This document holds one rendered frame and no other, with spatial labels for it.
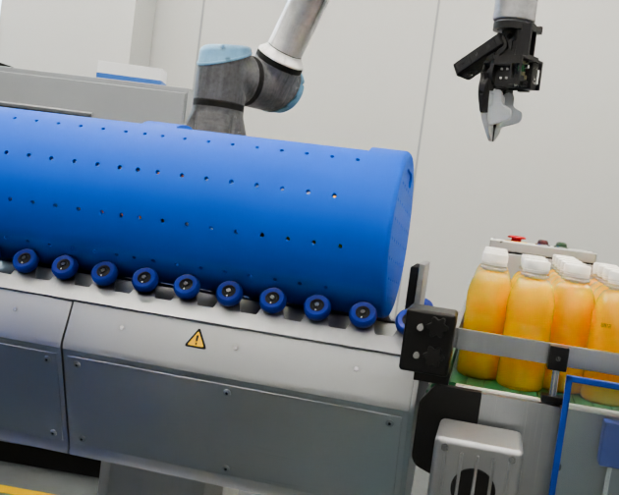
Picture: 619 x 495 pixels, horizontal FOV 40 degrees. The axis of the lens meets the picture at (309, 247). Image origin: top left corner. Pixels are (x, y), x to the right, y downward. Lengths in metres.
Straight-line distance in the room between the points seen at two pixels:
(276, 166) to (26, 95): 1.98
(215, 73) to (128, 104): 1.23
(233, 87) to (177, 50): 2.52
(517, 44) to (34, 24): 3.10
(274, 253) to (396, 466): 0.39
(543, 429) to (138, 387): 0.66
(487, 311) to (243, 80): 0.87
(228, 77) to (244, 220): 0.61
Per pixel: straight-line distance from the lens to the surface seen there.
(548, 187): 4.24
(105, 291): 1.49
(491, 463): 1.12
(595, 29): 4.35
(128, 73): 3.29
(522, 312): 1.27
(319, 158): 1.38
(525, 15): 1.61
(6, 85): 3.29
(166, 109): 3.07
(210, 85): 1.90
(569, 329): 1.31
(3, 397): 1.63
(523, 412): 1.24
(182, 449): 1.51
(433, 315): 1.21
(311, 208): 1.33
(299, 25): 1.97
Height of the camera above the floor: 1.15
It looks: 4 degrees down
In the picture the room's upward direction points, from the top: 7 degrees clockwise
